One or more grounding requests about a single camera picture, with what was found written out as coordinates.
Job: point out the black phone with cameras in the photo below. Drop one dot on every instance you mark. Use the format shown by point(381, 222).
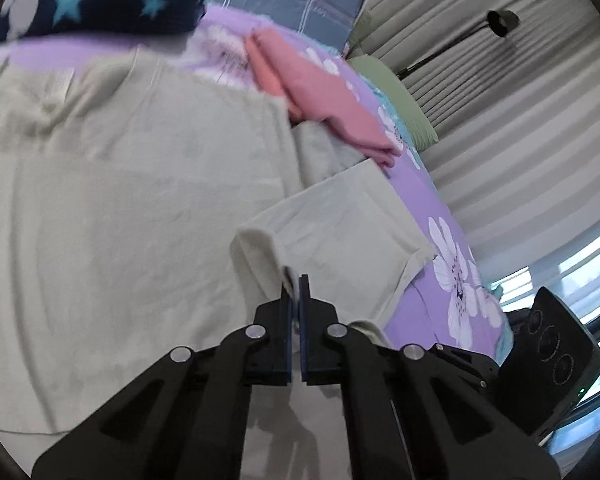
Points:
point(555, 360)

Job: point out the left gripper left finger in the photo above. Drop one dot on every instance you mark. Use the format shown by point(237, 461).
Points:
point(185, 417)

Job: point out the beige t-shirt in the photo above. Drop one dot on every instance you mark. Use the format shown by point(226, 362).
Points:
point(143, 206)

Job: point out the purple floral bedsheet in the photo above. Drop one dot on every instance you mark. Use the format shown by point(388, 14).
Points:
point(446, 304)

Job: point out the beige pleated curtain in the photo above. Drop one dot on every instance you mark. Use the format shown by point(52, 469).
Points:
point(518, 118)

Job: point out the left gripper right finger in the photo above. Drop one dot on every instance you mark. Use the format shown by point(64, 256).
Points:
point(414, 413)

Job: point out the black floor lamp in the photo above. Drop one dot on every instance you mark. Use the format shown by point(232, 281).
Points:
point(501, 22)

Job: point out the green pillow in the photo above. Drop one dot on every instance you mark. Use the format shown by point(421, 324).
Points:
point(412, 123)

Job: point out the folded pink garment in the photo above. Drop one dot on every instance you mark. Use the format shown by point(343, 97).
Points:
point(312, 84)

